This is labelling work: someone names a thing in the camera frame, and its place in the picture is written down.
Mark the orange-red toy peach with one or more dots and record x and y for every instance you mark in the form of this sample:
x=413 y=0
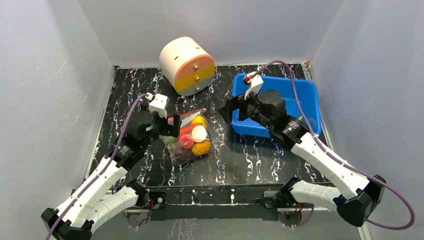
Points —
x=186 y=141

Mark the dark red toy fruit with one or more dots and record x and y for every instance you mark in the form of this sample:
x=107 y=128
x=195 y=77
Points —
x=182 y=155

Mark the yellow toy pear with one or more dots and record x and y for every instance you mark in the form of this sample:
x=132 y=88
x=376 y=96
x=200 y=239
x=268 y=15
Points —
x=200 y=120

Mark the clear orange-zip bag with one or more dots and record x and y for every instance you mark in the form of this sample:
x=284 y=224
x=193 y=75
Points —
x=186 y=119

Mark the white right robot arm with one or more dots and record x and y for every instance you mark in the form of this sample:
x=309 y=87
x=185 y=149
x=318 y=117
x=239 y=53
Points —
x=353 y=196

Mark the white toy onion half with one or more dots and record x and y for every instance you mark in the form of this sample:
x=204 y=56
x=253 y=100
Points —
x=199 y=134

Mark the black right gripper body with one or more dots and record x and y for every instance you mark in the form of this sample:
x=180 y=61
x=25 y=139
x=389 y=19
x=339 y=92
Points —
x=242 y=107

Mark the blue plastic bin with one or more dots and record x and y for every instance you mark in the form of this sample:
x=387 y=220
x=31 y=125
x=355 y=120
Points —
x=307 y=95

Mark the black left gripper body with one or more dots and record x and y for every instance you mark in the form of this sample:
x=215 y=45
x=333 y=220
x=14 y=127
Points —
x=161 y=127

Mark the cylindrical wooden drawer box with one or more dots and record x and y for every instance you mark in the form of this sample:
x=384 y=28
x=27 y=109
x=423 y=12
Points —
x=187 y=66

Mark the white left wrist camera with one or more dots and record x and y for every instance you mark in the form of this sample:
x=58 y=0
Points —
x=158 y=103

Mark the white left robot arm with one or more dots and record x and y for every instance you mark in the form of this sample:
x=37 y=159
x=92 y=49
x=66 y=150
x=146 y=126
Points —
x=78 y=217

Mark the orange toy lemon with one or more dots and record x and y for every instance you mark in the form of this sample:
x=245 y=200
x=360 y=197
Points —
x=201 y=148

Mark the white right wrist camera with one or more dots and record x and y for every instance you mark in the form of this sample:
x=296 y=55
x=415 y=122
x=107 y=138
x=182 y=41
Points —
x=254 y=82

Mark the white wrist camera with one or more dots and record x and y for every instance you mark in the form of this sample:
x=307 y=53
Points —
x=158 y=103
x=254 y=82

